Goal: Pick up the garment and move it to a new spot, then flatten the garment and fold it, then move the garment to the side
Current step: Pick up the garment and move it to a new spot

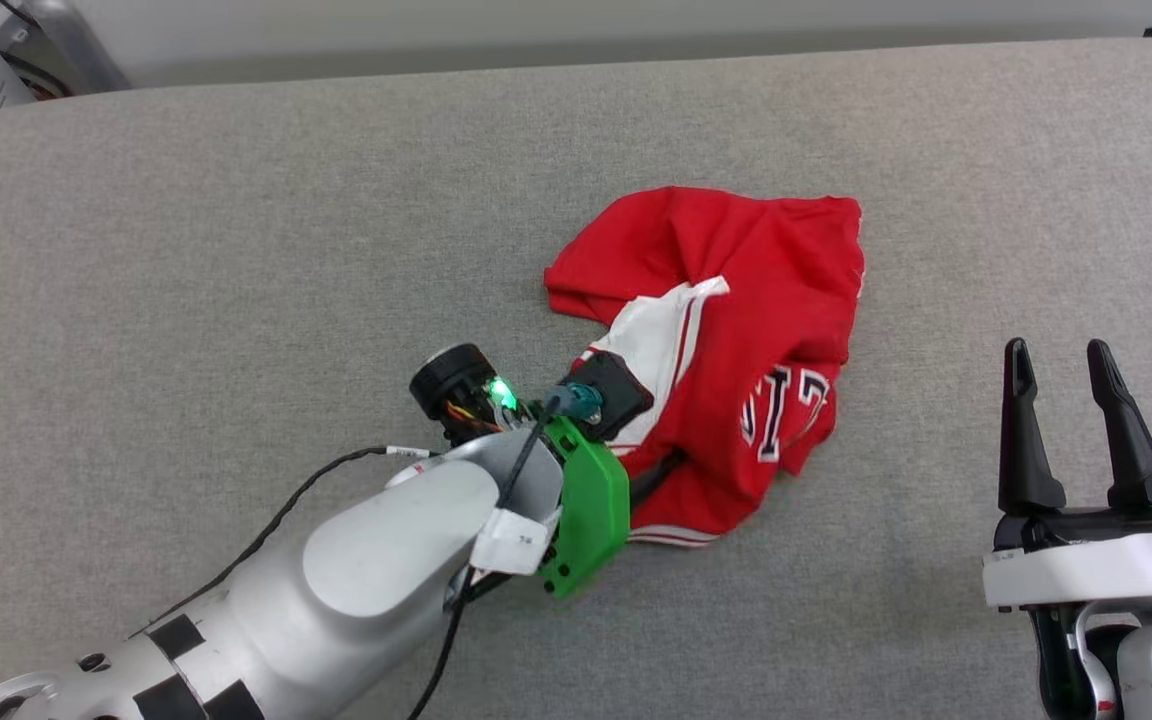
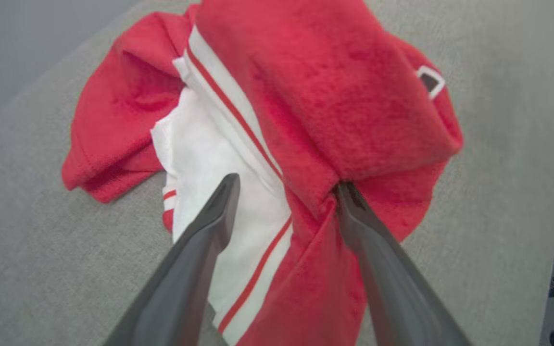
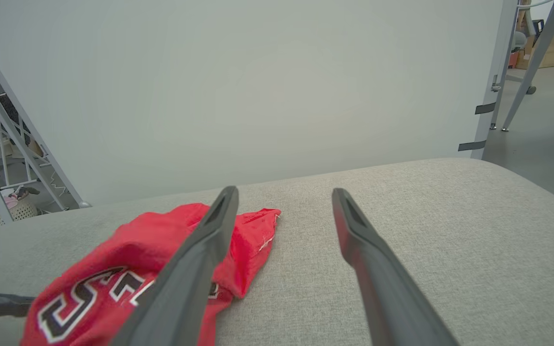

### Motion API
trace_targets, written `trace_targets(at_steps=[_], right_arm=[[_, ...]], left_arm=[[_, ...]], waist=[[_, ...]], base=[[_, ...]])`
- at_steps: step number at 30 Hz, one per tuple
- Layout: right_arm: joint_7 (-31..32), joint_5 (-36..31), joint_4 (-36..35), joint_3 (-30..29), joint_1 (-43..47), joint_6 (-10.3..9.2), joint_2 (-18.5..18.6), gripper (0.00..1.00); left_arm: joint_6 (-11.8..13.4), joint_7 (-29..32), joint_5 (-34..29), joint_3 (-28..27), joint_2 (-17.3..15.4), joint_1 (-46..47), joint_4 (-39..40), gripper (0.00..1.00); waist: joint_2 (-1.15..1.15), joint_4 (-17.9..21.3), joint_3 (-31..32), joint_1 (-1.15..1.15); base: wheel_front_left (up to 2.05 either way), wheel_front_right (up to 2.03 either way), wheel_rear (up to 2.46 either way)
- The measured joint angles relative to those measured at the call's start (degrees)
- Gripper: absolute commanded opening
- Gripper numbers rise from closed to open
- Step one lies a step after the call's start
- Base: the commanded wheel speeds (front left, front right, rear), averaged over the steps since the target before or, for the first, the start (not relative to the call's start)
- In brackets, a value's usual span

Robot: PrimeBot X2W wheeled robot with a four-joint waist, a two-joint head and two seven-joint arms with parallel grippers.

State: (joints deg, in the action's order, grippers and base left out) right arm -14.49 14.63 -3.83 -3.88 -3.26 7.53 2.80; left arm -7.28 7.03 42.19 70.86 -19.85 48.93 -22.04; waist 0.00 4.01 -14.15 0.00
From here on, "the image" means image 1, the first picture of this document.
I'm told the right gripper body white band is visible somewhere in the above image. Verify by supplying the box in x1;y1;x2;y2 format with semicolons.
983;505;1152;609

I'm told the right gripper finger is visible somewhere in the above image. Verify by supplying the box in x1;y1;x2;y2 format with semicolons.
998;338;1068;517
1086;340;1152;512

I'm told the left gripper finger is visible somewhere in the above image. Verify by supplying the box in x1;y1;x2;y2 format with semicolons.
628;450;687;509

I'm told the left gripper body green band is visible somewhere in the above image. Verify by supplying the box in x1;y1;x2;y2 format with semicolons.
408;342;631;600

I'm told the red white sports jersey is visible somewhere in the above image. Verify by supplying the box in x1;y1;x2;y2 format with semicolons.
543;185;867;549

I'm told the white partition panel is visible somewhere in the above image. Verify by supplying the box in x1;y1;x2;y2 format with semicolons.
71;0;1152;91

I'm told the grey partition leg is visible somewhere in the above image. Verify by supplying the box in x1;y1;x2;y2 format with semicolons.
0;0;132;96

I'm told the white flat ribbon cable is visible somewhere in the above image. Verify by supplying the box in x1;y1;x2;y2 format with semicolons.
469;505;562;578

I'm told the black cable with teal connector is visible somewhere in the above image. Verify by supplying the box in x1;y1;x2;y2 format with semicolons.
406;383;604;720

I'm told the thin black cable white label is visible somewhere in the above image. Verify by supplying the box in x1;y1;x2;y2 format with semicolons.
149;445;437;623

